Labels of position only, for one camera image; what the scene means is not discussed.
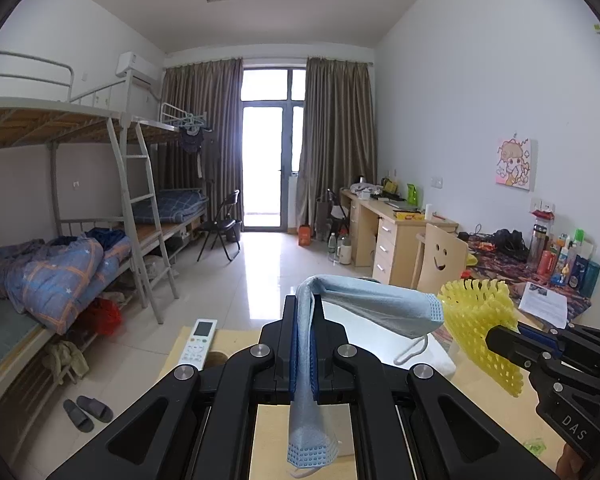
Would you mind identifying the white air conditioner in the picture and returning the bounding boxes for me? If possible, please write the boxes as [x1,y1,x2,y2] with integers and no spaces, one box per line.
[116,51,157,84]

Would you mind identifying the red plastic bag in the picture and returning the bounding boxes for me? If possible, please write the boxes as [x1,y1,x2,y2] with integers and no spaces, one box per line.
[76,297,124,337]

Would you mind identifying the person's right hand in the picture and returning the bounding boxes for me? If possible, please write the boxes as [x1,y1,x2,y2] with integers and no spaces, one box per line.
[555,442,588,479]

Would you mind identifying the blue face mask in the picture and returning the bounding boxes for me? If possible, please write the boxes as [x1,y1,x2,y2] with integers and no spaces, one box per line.
[285,274,443,478]

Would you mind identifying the black folding chair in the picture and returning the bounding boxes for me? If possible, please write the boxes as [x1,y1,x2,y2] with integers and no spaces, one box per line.
[196,189,242,263]

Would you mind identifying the yellow foam fruit net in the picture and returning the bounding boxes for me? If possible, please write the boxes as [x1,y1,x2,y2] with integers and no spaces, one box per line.
[439,280,526,397]

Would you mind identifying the wooden desk with drawers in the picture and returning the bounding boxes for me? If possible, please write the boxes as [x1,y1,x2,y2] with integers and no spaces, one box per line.
[340,187,459,287]

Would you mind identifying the pink cartoon wall poster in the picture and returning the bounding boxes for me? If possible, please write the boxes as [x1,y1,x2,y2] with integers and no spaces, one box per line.
[494,137,539,192]

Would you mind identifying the blue plaid bedding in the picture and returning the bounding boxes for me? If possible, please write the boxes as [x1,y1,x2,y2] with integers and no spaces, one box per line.
[131,188,209,225]

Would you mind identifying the group of toiletry bottles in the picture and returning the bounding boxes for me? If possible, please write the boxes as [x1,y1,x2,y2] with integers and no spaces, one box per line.
[526,210,600,299]

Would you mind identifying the grey metal bunk bed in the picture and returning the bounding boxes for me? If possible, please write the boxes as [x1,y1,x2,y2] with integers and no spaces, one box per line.
[70,67,212,263]
[0,50,181,413]

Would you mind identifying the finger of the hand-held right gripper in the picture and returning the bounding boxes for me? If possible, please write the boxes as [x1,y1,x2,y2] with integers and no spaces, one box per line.
[484,326,600,397]
[517,323,600,362]

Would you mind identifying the patterned tablecloth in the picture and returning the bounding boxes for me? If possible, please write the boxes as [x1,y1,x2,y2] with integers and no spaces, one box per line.
[459,234,595,322]

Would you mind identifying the blue plaid quilt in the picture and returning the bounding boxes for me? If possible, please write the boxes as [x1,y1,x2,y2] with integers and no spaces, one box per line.
[0,236,133,334]

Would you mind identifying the grey slipper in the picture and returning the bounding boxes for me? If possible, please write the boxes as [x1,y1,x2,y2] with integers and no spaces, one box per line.
[76,395,115,424]
[62,399,95,433]

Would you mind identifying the dark blue cloth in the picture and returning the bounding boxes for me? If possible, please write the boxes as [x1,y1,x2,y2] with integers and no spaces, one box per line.
[84,227,127,249]

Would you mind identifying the grey metal bed ladder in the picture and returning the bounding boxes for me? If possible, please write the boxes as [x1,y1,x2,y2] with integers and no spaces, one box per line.
[106,115,180,325]

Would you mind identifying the brown curtain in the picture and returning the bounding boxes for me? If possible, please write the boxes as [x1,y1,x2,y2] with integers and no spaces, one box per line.
[300,56,380,235]
[160,58,245,223]

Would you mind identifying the wooden smiley chair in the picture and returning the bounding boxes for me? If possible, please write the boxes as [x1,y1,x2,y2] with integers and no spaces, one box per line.
[411,222,469,294]

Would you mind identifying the beige crumpled cloth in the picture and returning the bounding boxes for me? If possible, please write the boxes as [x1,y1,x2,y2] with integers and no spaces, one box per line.
[42,340,90,387]

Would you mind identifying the black bag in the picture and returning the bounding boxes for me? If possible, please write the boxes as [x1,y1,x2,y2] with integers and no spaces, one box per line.
[314,189,352,242]

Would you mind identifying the printed paper sheet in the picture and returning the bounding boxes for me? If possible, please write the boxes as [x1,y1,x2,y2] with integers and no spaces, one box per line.
[518,281,569,329]

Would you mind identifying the hanging patterned garment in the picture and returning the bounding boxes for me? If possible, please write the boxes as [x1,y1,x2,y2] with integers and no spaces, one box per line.
[178,125,206,154]

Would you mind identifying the white remote control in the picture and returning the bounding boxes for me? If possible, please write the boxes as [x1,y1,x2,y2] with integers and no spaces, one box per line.
[178,318,219,367]

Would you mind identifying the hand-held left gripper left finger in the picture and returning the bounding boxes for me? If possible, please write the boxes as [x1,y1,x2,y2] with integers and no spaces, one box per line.
[45,295,301,480]

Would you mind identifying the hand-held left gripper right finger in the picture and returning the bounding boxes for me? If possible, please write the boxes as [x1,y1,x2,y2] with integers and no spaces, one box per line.
[310,295,561,480]

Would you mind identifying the black headphones and cables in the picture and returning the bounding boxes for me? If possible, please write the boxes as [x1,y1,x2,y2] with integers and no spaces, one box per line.
[457,228,528,262]

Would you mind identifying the glass balcony door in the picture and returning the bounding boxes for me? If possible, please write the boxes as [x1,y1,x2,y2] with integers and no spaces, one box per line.
[239,66,309,233]

